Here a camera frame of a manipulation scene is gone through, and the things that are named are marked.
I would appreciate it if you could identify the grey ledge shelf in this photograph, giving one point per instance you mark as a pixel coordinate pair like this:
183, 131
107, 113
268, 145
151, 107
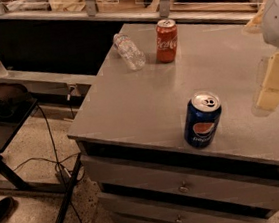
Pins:
51, 83

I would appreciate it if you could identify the red coke can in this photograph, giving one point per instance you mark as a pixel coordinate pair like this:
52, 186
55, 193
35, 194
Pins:
166, 40

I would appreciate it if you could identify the middle grey drawer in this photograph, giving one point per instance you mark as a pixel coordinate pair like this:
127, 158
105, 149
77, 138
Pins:
165, 213

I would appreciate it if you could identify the top grey drawer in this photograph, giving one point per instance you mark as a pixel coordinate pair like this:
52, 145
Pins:
239, 190

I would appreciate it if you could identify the clear plastic bottle lying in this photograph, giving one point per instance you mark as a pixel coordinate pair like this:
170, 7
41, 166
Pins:
129, 52

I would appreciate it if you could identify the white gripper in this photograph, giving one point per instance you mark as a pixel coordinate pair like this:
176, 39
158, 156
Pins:
277, 17

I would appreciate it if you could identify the grey drawer cabinet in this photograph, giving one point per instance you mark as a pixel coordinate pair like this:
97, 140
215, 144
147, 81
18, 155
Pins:
183, 142

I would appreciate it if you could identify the black bag on table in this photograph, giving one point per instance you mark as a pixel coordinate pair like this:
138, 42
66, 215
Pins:
12, 97

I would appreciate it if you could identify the blue pepsi can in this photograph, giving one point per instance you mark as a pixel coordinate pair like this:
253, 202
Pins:
202, 118

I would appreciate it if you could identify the black shoe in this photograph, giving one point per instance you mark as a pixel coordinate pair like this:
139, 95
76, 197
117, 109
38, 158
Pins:
6, 206

